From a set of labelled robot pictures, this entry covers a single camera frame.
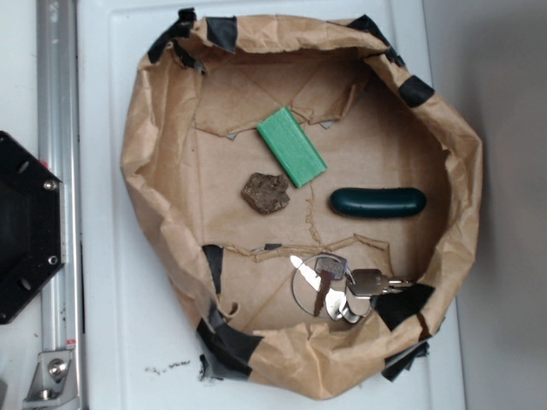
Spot green rectangular block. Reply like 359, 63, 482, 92
256, 107, 327, 188

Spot brown rock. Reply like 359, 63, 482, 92
241, 173, 290, 214

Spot brown paper bag tray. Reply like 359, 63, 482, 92
121, 9, 483, 400

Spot dark green oblong capsule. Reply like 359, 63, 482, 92
330, 188, 426, 219

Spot silver key upright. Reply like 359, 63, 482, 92
314, 254, 347, 320

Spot silver key sideways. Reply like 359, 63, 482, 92
347, 269, 414, 298

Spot white tray base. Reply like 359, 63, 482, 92
77, 1, 465, 409

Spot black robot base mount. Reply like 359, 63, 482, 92
1, 132, 64, 325

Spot aluminium extrusion rail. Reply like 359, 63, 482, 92
36, 1, 85, 351

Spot metal corner bracket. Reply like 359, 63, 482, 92
22, 350, 80, 409

